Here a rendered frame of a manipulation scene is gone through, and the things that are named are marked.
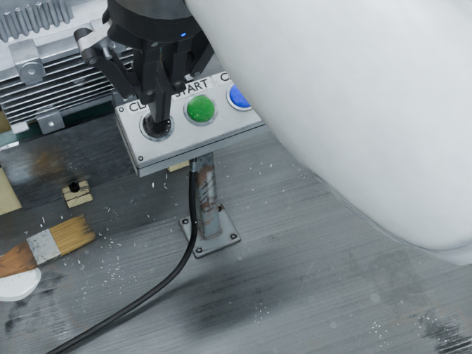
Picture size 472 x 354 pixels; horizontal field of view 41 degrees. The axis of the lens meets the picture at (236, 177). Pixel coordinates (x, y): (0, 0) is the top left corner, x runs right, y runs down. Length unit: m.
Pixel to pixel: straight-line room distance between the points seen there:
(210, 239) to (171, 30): 0.51
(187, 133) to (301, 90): 0.45
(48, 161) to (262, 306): 0.36
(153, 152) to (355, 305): 0.35
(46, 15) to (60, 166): 0.23
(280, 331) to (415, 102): 0.63
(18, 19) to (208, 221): 0.35
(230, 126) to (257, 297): 0.27
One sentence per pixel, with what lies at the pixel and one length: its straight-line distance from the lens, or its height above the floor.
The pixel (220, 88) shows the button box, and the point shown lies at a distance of 0.69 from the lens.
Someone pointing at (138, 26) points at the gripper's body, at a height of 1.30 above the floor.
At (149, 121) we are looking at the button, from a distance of 0.66.
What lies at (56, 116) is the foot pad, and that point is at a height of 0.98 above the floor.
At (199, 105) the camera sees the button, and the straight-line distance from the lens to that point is 0.67.
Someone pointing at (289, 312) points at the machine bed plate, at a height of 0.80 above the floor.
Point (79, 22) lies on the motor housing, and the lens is 0.81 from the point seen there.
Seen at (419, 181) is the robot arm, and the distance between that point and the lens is 0.22.
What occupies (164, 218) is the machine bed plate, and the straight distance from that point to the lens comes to 0.92.
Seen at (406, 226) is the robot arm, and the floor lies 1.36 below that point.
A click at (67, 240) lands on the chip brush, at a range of 0.92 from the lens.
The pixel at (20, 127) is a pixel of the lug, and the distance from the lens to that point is 0.86.
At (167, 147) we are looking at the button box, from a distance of 0.66.
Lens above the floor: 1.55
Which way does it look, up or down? 52 degrees down
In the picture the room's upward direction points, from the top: 3 degrees counter-clockwise
